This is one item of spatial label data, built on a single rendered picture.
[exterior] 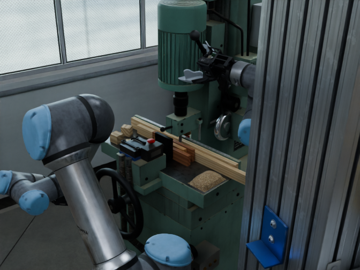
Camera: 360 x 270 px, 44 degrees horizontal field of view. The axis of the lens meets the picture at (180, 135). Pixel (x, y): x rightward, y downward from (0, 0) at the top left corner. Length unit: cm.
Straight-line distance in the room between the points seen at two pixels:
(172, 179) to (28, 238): 146
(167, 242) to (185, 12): 78
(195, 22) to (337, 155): 98
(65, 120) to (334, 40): 62
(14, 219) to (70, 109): 211
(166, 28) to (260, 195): 84
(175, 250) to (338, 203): 50
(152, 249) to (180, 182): 56
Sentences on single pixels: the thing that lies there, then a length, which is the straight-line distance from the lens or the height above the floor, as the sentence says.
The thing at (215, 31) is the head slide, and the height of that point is 139.
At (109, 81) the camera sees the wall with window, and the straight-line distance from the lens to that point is 314.
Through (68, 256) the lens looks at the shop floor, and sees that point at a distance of 274.
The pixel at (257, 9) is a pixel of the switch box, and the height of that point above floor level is 146.
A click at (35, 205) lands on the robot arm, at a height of 102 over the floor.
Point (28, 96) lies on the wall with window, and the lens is 292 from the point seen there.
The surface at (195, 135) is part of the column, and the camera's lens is 200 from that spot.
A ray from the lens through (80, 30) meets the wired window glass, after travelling 303.
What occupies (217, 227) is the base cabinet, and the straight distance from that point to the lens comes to 186.
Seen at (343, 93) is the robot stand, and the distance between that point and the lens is 66.
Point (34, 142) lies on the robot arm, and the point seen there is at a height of 132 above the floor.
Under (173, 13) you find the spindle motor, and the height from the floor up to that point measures 148.
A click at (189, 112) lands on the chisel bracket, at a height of 107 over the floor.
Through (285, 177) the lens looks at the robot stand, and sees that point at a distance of 81.
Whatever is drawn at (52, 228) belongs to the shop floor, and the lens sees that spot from 296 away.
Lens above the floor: 179
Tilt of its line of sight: 27 degrees down
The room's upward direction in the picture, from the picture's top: 1 degrees clockwise
